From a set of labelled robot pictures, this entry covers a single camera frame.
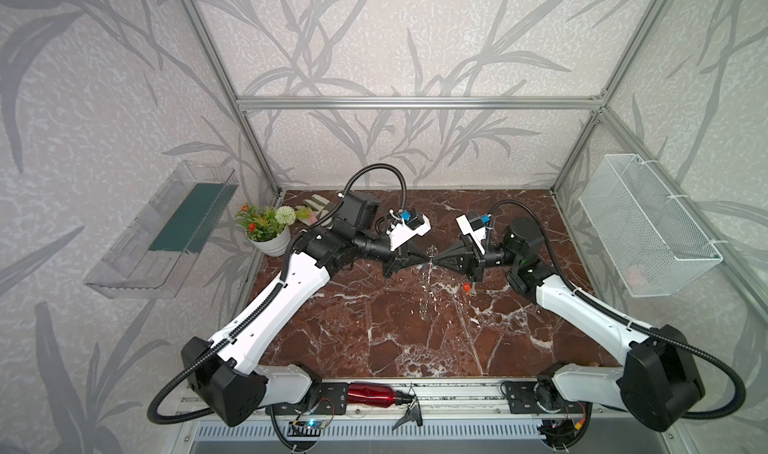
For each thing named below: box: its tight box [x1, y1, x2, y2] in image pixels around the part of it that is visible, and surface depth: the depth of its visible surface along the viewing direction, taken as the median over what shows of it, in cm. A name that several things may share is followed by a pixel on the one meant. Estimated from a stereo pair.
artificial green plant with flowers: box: [234, 204, 297, 242], surface depth 93 cm
